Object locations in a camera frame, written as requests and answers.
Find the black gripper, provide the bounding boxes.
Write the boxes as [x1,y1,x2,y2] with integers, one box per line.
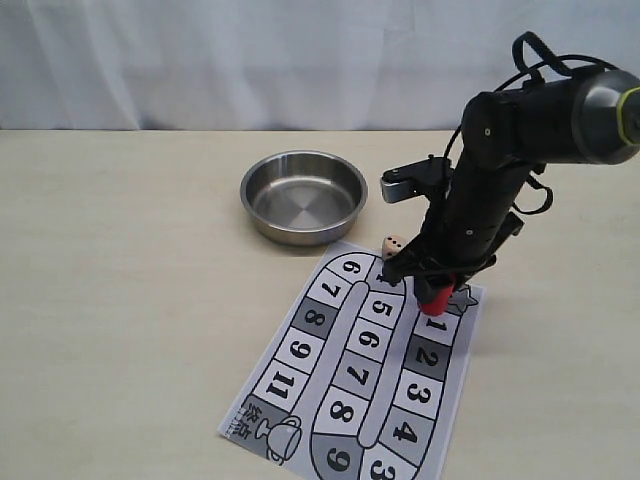
[382,150,533,303]

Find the wooden die black dots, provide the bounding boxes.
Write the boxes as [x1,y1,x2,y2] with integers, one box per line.
[381,235,406,260]

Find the red cylinder game piece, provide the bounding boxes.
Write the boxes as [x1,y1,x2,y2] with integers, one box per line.
[419,284,454,316]

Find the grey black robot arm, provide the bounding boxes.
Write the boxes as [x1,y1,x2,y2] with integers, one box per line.
[381,69,639,312]

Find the printed number board sheet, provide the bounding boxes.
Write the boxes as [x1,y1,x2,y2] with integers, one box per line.
[219,242,484,479]

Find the stainless steel round bowl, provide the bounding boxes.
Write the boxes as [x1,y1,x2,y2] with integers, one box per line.
[239,150,368,247]

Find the white background curtain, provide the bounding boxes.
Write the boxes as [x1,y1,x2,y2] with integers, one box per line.
[1,1,639,130]

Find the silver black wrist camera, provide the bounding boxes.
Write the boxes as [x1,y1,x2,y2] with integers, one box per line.
[380,155,453,204]

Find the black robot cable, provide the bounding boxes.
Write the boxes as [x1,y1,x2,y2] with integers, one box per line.
[439,31,621,216]

